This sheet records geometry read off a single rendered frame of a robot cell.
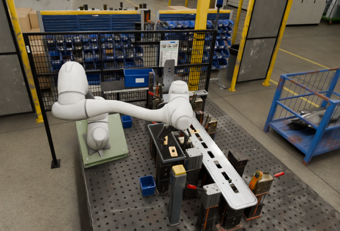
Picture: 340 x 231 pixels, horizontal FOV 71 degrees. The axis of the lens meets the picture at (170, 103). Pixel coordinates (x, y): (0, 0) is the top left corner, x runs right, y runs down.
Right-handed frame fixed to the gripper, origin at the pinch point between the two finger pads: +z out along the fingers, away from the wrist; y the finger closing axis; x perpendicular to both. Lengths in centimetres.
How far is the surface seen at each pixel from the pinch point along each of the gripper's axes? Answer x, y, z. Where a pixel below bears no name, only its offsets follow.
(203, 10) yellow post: 149, 60, -53
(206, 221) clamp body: -25, 18, 40
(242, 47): 293, 193, 30
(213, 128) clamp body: 45, 46, 24
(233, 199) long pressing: -26.5, 30.8, 20.7
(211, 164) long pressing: 2.1, 27.9, 20.7
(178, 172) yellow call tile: -16.5, -0.5, 4.8
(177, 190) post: -17.9, -0.3, 17.7
